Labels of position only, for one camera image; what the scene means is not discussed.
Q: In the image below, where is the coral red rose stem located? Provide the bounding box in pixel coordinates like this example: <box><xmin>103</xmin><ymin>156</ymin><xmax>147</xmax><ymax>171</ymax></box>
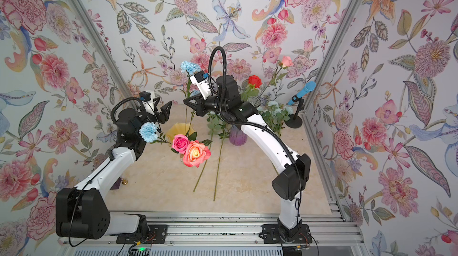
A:
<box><xmin>182</xmin><ymin>141</ymin><xmax>212</xmax><ymax>168</ymax></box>

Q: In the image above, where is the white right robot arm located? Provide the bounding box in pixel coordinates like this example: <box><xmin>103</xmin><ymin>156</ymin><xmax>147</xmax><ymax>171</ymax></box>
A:
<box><xmin>184</xmin><ymin>71</ymin><xmax>311</xmax><ymax>242</ymax></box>

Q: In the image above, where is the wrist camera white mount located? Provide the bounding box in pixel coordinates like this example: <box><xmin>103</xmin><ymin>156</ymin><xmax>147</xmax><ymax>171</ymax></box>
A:
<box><xmin>139</xmin><ymin>90</ymin><xmax>157</xmax><ymax>115</ymax></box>
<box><xmin>190</xmin><ymin>71</ymin><xmax>212</xmax><ymax>100</ymax></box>

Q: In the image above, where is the aluminium corner frame post right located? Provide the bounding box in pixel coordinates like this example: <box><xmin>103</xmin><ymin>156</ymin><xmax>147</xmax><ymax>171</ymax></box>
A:
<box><xmin>303</xmin><ymin>0</ymin><xmax>376</xmax><ymax>112</ymax></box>

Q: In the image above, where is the purple blue glass vase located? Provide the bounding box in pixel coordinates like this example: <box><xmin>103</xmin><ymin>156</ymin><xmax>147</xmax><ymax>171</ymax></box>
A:
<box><xmin>229</xmin><ymin>125</ymin><xmax>248</xmax><ymax>146</ymax></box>

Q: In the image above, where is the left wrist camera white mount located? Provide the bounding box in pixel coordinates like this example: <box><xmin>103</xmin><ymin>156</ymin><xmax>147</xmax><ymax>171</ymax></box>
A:
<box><xmin>139</xmin><ymin>90</ymin><xmax>157</xmax><ymax>115</ymax></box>

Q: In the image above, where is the small red rose stem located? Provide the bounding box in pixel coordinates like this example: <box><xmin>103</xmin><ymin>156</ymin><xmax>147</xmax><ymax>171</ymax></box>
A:
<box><xmin>241</xmin><ymin>75</ymin><xmax>262</xmax><ymax>101</ymax></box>

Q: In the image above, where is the aluminium corner frame post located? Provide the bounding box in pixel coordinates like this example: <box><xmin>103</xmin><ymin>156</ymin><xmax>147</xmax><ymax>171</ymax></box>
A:
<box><xmin>68</xmin><ymin>0</ymin><xmax>132</xmax><ymax>98</ymax></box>
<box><xmin>303</xmin><ymin>0</ymin><xmax>376</xmax><ymax>112</ymax></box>

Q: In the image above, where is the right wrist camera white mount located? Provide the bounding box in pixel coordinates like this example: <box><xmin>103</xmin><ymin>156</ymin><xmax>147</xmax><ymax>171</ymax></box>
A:
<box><xmin>190</xmin><ymin>71</ymin><xmax>212</xmax><ymax>100</ymax></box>

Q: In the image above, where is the light pink rose stem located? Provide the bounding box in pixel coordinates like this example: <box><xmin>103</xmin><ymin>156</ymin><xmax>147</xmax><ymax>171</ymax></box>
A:
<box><xmin>258</xmin><ymin>55</ymin><xmax>293</xmax><ymax>104</ymax></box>

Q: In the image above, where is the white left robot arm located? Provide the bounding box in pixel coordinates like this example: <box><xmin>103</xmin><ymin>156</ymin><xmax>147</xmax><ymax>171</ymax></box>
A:
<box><xmin>56</xmin><ymin>98</ymin><xmax>172</xmax><ymax>240</ymax></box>

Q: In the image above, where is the blue carnation stem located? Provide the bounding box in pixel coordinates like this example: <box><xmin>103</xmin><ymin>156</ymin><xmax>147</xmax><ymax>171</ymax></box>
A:
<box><xmin>180</xmin><ymin>61</ymin><xmax>201</xmax><ymax>136</ymax></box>
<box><xmin>139</xmin><ymin>122</ymin><xmax>171</xmax><ymax>145</ymax></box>

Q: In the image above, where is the yellow fluted glass vase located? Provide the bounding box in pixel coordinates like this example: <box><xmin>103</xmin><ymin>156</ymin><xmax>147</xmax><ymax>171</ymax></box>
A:
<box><xmin>165</xmin><ymin>123</ymin><xmax>196</xmax><ymax>146</ymax></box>

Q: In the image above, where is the aluminium corner frame post left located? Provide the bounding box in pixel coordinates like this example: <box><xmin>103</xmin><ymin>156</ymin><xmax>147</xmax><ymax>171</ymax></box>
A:
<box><xmin>68</xmin><ymin>0</ymin><xmax>132</xmax><ymax>98</ymax></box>

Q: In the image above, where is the blue microphone on black stand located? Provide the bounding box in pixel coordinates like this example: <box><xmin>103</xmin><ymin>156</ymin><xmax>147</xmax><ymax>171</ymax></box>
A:
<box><xmin>285</xmin><ymin>81</ymin><xmax>316</xmax><ymax>128</ymax></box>

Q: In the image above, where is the light blue rose spray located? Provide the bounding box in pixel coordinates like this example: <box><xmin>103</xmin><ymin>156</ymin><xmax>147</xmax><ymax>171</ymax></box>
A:
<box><xmin>258</xmin><ymin>101</ymin><xmax>293</xmax><ymax>136</ymax></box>

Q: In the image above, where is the magenta pink rose stem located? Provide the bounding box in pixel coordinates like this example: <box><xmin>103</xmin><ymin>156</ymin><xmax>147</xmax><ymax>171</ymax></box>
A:
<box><xmin>172</xmin><ymin>134</ymin><xmax>190</xmax><ymax>154</ymax></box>

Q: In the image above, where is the small purple box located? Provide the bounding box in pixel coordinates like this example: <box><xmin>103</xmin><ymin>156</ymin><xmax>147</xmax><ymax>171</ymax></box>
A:
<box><xmin>110</xmin><ymin>177</ymin><xmax>128</xmax><ymax>190</ymax></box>

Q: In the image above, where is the light blue peony spray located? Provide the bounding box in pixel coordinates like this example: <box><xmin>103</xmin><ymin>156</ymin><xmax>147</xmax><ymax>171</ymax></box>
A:
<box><xmin>192</xmin><ymin>113</ymin><xmax>230</xmax><ymax>201</ymax></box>

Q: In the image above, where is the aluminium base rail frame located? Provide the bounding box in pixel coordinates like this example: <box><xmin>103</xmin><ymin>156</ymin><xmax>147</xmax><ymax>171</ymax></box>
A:
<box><xmin>58</xmin><ymin>204</ymin><xmax>368</xmax><ymax>256</ymax></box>

